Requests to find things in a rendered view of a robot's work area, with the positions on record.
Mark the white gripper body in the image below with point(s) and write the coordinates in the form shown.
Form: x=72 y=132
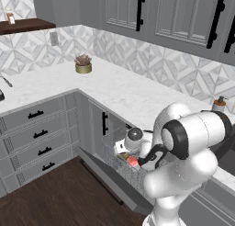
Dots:
x=121 y=147

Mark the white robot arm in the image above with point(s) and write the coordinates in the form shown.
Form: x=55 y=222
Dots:
x=195 y=134

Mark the tan bowl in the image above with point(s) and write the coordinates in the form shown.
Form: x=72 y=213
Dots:
x=123 y=156

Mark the red cup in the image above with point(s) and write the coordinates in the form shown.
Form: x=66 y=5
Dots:
x=133 y=161

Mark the grey lower cupboard door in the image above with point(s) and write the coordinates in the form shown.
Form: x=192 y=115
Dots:
x=96 y=128

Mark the grey cupboard door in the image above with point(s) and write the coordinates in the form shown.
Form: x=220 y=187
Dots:
x=96 y=128
x=122 y=9
x=180 y=15
x=229 y=18

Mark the grey dishwasher door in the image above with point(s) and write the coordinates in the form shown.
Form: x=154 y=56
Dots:
x=107 y=177

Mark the grey upper cupboard door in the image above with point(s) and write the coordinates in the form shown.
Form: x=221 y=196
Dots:
x=122 y=9
x=229 y=18
x=180 y=15

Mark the succulent in gold pot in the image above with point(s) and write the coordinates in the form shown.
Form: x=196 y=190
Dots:
x=83 y=64

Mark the grey drawer front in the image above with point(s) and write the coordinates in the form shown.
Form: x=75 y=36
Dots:
x=30 y=172
x=18 y=118
x=21 y=137
x=26 y=156

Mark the dark sink basin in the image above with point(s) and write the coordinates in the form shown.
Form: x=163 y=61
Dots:
x=226 y=156

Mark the grey under-sink cupboard front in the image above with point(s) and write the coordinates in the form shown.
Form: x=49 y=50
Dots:
x=211 y=205

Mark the white soap dispenser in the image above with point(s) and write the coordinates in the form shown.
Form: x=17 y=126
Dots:
x=219 y=104

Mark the black appliance edge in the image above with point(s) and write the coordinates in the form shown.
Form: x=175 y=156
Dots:
x=1 y=95

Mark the dark wooden shelf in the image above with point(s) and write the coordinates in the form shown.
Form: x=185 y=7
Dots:
x=24 y=25

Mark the small brown bottle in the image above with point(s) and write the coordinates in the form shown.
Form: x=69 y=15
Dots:
x=11 y=18

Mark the grey wall outlet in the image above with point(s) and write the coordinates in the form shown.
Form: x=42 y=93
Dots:
x=53 y=38

